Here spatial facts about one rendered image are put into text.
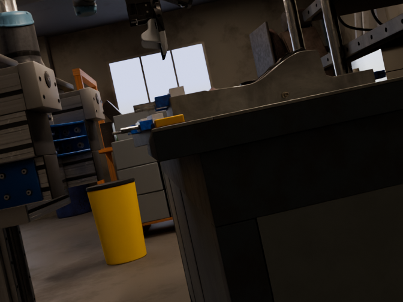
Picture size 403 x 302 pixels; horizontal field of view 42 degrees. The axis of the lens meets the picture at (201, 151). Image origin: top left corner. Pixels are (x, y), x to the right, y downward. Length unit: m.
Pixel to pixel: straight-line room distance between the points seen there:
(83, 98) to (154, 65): 8.03
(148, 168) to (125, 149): 0.28
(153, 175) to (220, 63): 5.03
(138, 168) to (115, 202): 0.94
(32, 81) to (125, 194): 2.95
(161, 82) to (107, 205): 5.77
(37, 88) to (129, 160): 3.81
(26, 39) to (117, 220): 2.51
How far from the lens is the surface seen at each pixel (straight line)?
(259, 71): 8.51
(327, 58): 2.47
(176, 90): 1.28
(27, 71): 1.06
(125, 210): 3.96
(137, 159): 4.82
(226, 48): 9.59
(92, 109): 1.53
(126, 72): 9.59
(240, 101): 1.24
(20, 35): 1.63
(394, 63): 1.99
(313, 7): 2.54
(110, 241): 4.01
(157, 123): 1.06
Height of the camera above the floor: 0.78
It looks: 1 degrees down
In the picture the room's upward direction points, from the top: 12 degrees counter-clockwise
